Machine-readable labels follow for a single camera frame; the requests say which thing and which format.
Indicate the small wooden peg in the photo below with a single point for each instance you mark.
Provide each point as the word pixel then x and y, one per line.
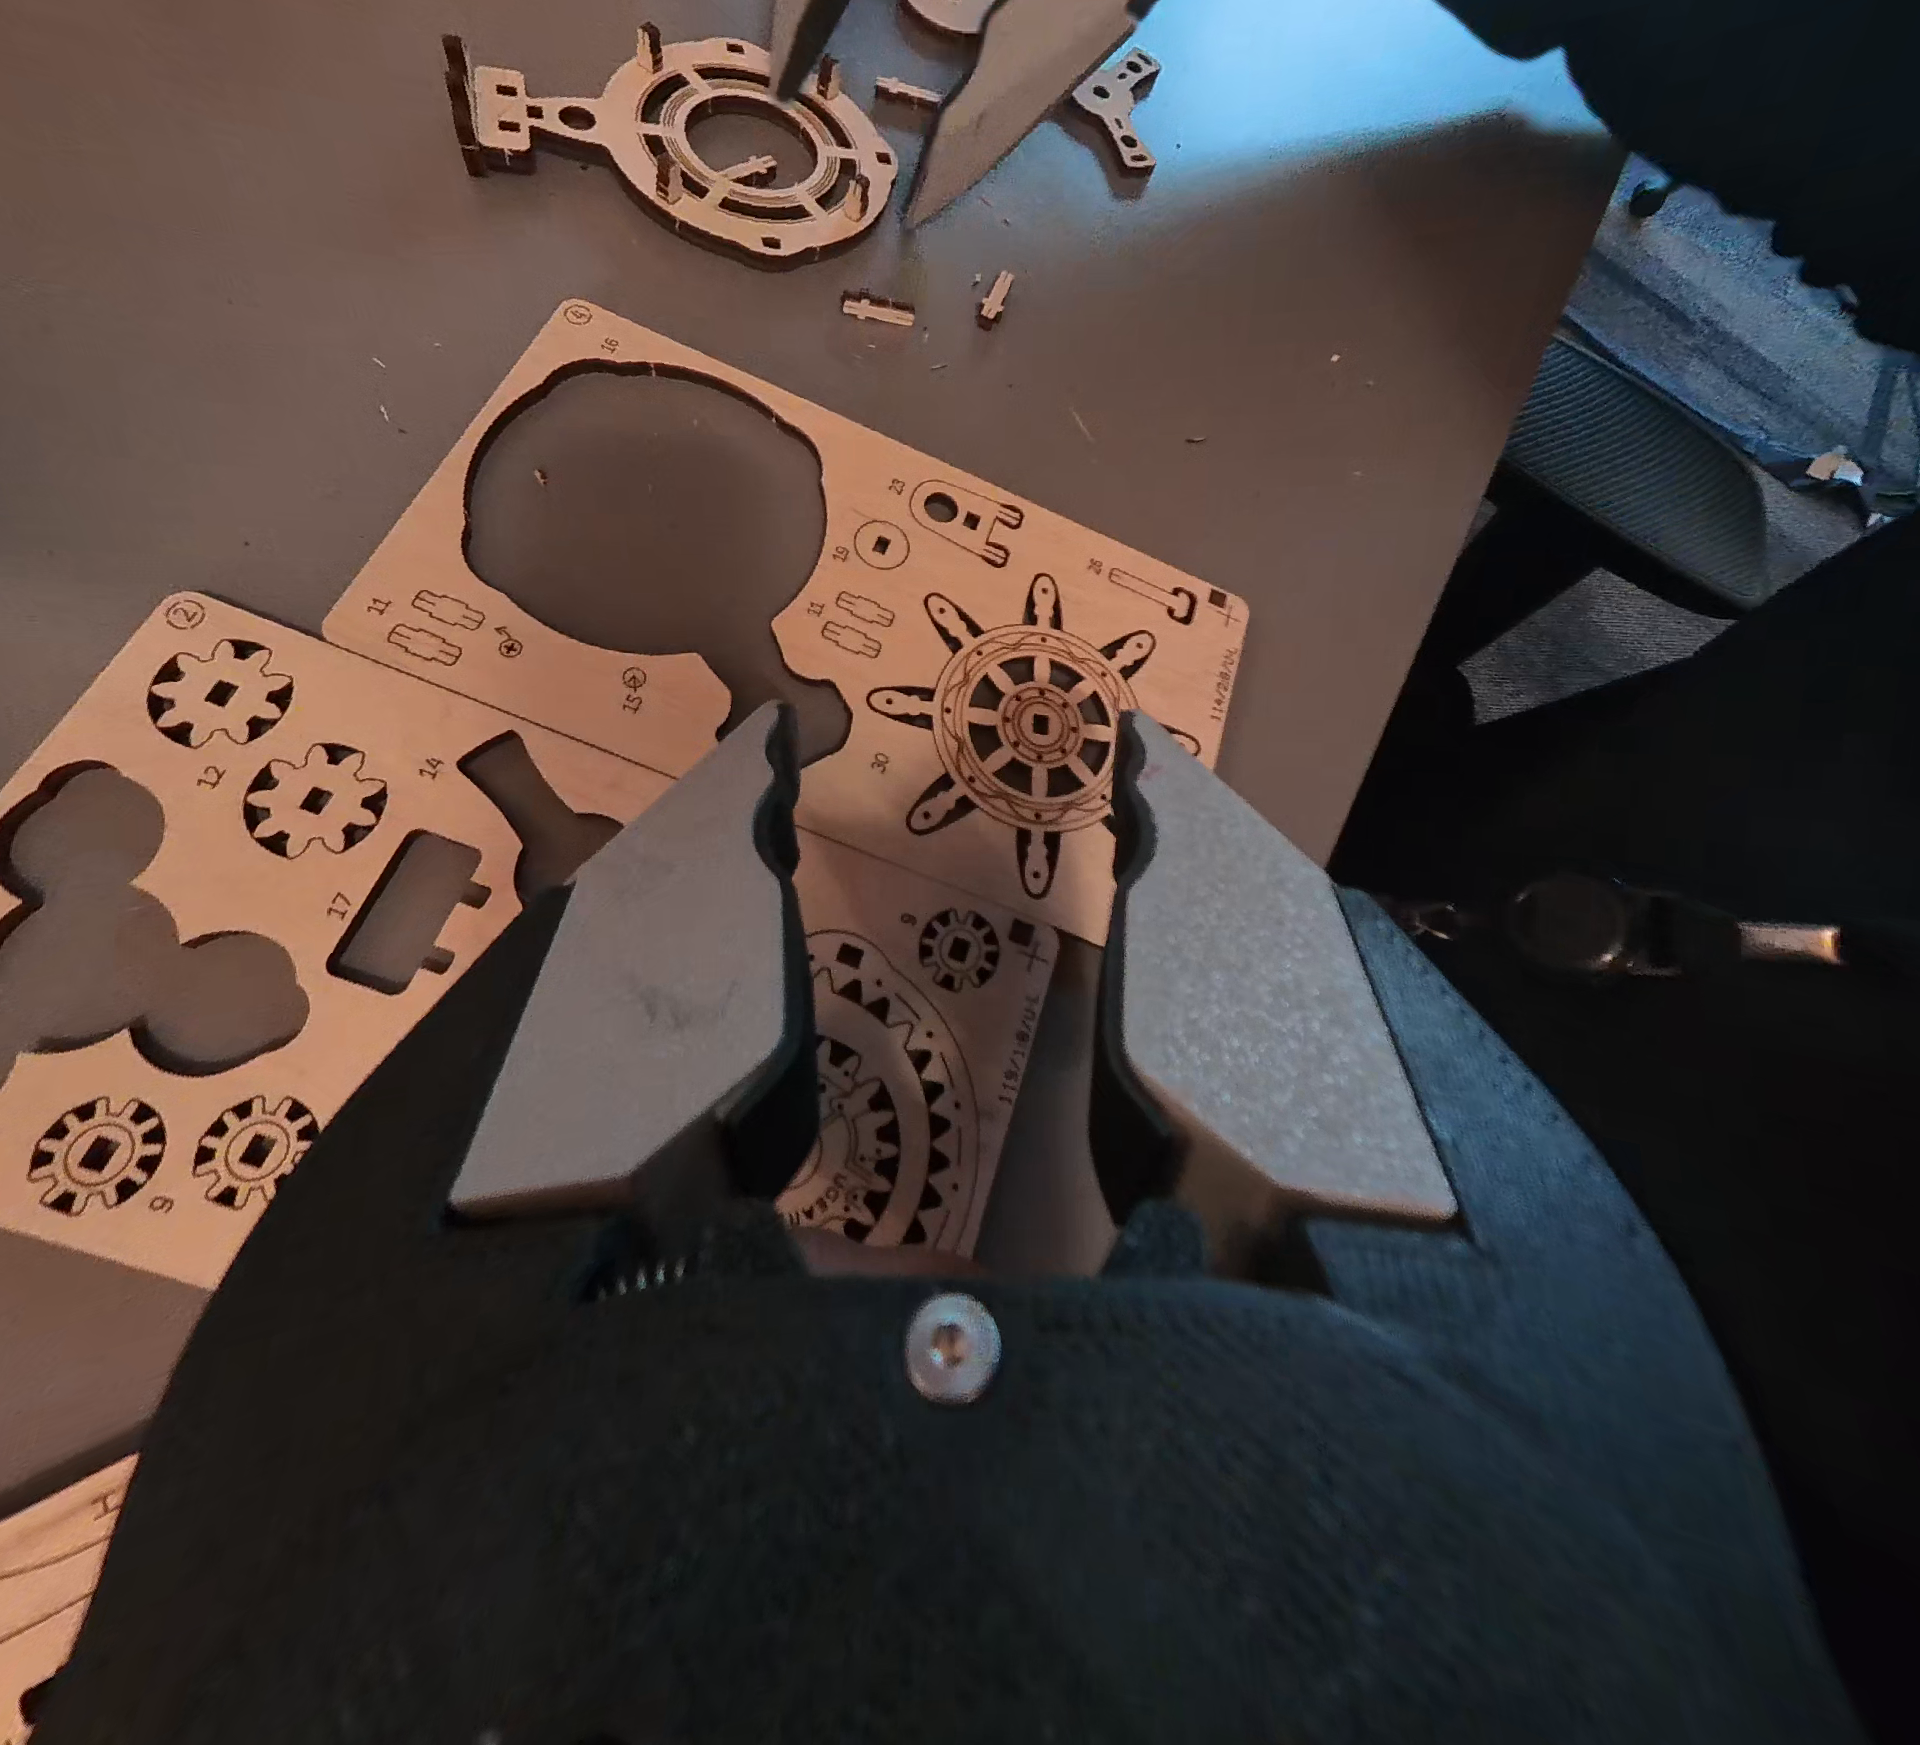
pixel 877 308
pixel 908 90
pixel 752 165

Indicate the round wooden frame part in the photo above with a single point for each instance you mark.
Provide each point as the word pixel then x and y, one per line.
pixel 752 241

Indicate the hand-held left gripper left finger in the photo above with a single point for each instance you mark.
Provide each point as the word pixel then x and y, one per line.
pixel 647 1024

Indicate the wooden sheet with gears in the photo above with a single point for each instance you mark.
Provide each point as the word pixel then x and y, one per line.
pixel 391 1041

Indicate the three-armed wooden bracket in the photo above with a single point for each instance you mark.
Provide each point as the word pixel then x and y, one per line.
pixel 1108 105

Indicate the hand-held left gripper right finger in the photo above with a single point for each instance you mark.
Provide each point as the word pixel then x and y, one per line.
pixel 1274 1024

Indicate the person's right forearm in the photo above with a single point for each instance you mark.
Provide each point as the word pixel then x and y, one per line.
pixel 1650 4

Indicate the small wooden part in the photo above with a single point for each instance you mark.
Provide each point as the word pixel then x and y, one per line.
pixel 996 294

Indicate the wooden sheet with ship wheel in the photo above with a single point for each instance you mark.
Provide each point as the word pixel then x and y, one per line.
pixel 578 673

